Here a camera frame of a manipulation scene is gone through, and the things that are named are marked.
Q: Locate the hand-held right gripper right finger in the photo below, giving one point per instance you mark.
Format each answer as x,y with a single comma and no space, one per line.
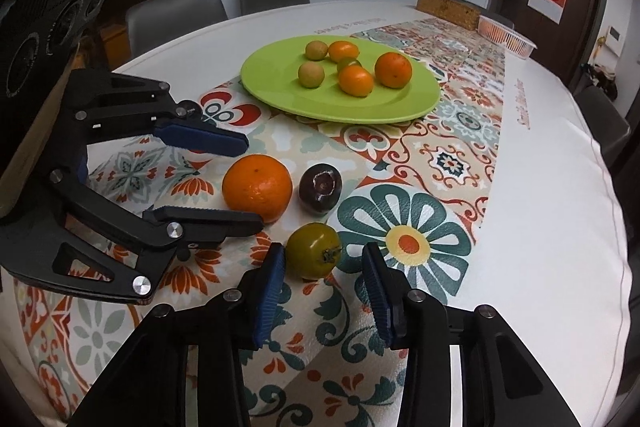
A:
377,302

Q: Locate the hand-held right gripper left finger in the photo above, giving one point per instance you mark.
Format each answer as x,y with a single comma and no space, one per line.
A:
270,297

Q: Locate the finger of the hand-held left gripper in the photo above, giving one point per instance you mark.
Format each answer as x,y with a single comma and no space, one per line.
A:
200,222
200,137

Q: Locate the dark purple plum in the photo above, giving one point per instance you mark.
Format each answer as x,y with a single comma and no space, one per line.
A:
320,187
194,108

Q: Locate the green tomato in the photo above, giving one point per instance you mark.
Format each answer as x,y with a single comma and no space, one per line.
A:
346,64
313,250

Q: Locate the green plate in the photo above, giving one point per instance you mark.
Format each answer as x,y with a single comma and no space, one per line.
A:
280,87

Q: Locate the yellow-brown round fruit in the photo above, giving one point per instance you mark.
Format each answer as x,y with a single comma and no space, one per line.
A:
316,50
310,74

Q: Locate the small orange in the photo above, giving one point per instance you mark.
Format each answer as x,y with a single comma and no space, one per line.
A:
355,81
343,51

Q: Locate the large orange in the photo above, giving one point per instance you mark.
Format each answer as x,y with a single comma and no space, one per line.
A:
393,70

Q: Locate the wooden box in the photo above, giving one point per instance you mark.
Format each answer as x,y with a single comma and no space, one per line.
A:
450,9

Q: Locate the white plastic basket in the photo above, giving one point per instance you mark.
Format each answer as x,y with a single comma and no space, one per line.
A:
505,37

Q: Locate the dark clothes pile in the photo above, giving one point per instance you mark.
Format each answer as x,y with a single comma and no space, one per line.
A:
602,77

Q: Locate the white wall intercom panel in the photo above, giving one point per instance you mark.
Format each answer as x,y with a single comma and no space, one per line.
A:
612,39

